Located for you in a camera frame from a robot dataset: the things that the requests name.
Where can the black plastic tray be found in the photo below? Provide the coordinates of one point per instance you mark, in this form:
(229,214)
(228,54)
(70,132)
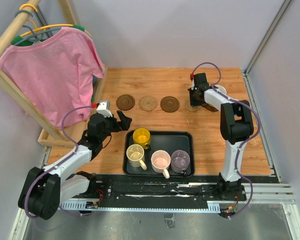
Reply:
(168,141)

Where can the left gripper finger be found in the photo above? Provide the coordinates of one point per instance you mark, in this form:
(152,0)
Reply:
(125,128)
(122,117)

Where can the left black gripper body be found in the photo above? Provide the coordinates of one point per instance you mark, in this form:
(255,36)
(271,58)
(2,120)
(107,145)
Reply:
(111,125)

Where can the yellow glass mug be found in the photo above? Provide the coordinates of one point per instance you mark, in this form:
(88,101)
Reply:
(142,136)

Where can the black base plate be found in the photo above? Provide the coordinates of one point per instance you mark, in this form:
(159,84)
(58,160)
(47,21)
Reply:
(198,187)

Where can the brown wooden coaster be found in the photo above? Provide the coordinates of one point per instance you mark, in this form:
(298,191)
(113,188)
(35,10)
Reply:
(125,102)
(210,108)
(169,104)

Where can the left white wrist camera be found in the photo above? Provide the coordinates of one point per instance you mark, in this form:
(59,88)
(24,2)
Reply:
(104,108)

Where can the woven rattan coaster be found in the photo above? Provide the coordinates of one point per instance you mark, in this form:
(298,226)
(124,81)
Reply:
(148,103)
(190,108)

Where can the aluminium frame rail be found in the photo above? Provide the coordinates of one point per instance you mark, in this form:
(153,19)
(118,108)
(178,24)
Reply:
(280,192)

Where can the pink t-shirt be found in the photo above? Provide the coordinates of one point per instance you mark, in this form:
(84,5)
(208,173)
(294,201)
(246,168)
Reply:
(56,75)

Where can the white slotted cable duct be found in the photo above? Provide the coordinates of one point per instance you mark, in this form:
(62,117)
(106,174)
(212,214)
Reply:
(143,205)

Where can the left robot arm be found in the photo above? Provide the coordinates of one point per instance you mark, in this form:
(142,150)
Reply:
(46,188)

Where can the pale green octagonal mug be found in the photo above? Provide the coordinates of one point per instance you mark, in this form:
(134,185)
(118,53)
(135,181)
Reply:
(220,89)

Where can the wooden clothes rack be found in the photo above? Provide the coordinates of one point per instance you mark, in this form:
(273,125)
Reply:
(50,136)

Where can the aluminium corner post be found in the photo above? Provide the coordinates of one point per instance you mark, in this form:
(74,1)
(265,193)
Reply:
(283,9)

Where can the yellow clothes hanger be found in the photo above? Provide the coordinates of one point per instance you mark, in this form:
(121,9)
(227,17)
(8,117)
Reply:
(69,16)

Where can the pink mug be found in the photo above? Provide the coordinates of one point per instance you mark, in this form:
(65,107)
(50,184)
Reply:
(160,162)

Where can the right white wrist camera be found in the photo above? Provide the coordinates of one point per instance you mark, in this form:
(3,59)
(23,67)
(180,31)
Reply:
(200,81)

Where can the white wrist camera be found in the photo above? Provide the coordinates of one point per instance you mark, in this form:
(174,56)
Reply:
(200,81)
(104,108)

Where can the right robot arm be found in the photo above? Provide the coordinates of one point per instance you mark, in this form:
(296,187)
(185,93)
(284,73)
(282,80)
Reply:
(236,127)

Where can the purple mug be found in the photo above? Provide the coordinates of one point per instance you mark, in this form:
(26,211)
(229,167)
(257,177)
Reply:
(180,160)

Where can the grey clothes hanger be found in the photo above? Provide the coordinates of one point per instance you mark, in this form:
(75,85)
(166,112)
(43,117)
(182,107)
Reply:
(35,35)

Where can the cream yellow mug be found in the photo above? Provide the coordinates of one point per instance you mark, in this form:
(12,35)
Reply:
(136,156)

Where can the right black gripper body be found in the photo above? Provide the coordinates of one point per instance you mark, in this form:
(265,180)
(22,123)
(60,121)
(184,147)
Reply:
(194,101)

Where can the green clothes hanger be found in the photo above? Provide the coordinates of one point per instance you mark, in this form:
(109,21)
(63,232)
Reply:
(26,34)

